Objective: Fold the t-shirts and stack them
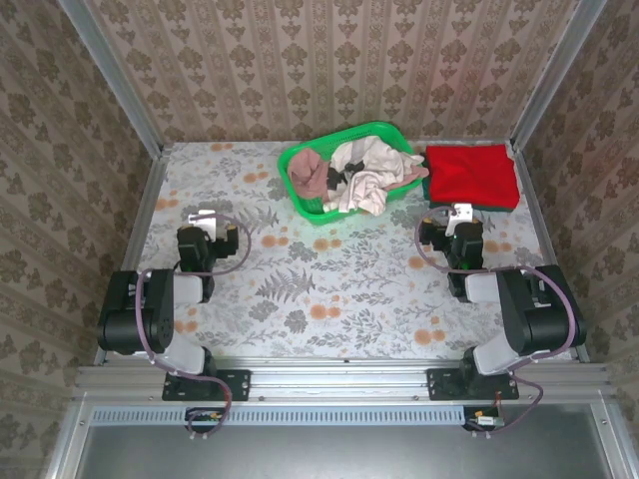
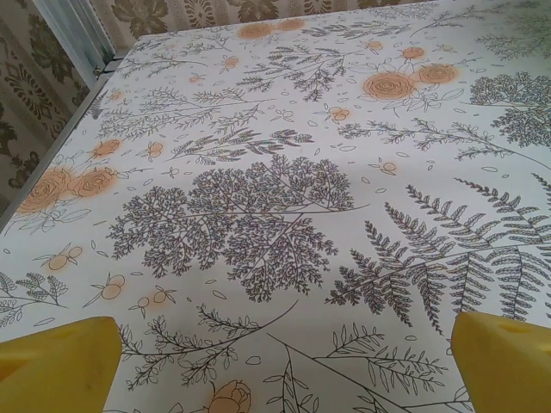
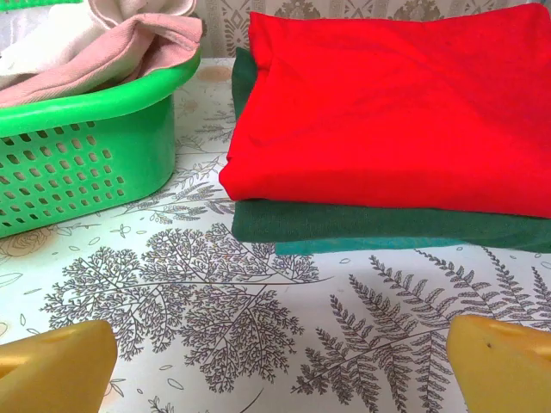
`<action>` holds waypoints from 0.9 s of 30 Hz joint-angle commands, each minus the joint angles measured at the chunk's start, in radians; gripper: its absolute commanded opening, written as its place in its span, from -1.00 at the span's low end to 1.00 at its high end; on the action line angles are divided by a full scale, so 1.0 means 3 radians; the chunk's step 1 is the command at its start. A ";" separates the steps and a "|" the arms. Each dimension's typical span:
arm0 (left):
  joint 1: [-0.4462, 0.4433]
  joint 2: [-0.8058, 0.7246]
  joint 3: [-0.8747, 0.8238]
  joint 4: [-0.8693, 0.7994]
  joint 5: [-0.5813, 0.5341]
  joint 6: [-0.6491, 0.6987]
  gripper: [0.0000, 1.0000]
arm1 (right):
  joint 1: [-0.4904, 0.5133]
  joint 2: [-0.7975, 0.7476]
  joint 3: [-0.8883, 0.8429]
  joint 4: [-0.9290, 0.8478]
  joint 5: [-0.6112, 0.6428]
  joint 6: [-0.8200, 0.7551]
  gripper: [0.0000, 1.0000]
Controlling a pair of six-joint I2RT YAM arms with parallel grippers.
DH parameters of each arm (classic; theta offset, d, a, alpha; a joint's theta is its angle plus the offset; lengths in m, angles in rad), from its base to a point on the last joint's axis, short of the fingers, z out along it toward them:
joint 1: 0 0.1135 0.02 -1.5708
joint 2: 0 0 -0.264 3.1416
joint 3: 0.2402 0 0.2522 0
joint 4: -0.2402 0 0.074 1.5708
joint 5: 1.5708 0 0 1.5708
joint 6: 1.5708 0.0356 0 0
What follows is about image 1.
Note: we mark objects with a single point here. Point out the red t-shirt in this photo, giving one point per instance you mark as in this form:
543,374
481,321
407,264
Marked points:
469,174

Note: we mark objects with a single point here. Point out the cream t-shirt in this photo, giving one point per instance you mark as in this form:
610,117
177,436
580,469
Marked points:
364,189

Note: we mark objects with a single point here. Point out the green plastic basket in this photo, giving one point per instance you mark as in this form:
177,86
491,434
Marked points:
309,212

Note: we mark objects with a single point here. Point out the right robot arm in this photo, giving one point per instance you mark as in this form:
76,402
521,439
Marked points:
539,319

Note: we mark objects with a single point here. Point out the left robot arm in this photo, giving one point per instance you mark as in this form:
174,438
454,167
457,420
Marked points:
125,319

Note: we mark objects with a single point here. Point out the pink-brown t-shirt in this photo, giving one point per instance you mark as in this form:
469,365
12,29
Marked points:
307,172

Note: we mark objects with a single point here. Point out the floral tablecloth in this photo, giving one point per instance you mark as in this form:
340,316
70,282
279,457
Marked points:
349,299

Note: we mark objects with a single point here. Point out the grey metal sheet panel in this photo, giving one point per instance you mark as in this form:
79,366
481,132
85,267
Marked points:
324,454

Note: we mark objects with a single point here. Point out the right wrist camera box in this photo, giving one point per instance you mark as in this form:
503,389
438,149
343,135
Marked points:
461,212

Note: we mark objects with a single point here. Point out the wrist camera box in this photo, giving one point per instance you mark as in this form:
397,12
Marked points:
461,212
205,222

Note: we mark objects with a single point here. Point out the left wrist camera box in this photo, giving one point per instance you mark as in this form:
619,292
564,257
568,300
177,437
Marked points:
205,222

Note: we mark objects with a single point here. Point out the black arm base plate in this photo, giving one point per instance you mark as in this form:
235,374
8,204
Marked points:
234,384
442,384

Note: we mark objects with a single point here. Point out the aluminium frame post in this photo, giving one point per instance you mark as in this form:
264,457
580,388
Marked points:
115,80
554,75

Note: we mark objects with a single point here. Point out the aluminium mounting rail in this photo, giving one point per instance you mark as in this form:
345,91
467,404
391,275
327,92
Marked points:
339,379

